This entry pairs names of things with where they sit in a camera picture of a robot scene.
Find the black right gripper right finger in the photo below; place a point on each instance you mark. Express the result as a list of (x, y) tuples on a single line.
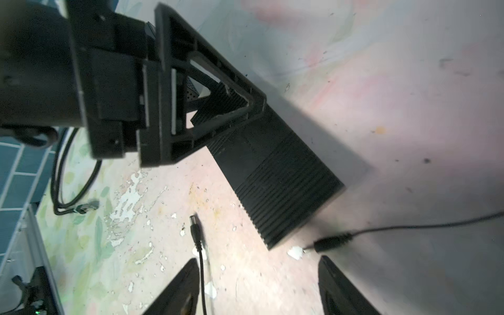
[(338, 295)]

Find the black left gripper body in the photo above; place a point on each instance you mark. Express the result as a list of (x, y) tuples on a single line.
[(118, 84)]

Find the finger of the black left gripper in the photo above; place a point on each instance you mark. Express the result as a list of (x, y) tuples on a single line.
[(202, 96)]

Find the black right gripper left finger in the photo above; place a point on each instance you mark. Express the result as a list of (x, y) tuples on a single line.
[(181, 295)]

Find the black ribbed network switch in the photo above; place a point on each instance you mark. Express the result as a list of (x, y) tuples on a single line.
[(280, 182)]

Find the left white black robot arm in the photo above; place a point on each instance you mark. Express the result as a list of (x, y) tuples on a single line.
[(38, 83)]

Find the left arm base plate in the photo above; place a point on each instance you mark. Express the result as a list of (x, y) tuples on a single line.
[(38, 296)]

